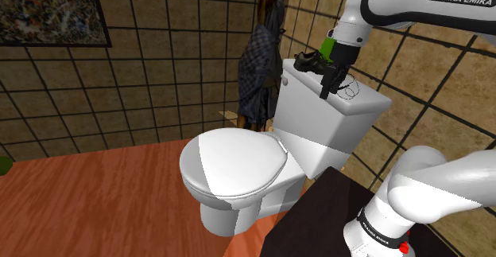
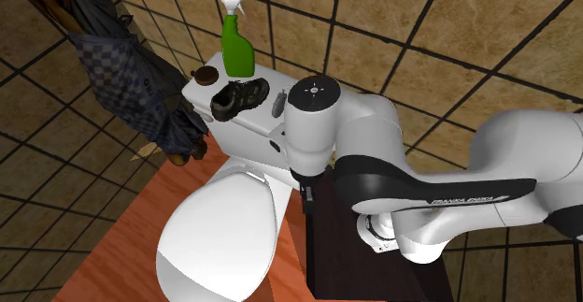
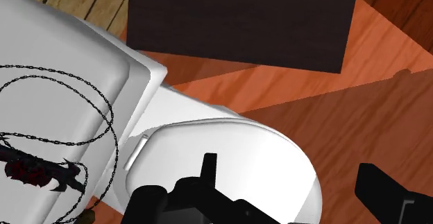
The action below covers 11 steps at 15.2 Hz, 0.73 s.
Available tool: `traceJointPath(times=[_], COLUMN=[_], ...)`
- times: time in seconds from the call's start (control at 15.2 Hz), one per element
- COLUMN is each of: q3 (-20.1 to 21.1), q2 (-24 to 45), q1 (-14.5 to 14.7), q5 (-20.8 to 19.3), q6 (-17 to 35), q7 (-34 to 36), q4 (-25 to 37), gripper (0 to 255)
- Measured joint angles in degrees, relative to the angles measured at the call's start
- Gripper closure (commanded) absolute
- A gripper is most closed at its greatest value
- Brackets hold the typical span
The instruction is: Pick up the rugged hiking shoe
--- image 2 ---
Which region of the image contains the small grey bottle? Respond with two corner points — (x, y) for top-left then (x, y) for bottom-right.
(271, 88), (289, 120)

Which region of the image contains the white toilet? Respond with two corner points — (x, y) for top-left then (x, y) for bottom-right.
(155, 50), (303, 302)

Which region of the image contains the black shoe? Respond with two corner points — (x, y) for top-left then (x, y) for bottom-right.
(209, 77), (271, 123)

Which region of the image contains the green spray bottle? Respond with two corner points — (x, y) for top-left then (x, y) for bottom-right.
(220, 0), (256, 79)

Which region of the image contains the brown round lidded jar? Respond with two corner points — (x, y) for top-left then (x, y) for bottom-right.
(190, 65), (220, 88)

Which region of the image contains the dark checkered folded umbrella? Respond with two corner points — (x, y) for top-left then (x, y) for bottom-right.
(8, 0), (210, 167)

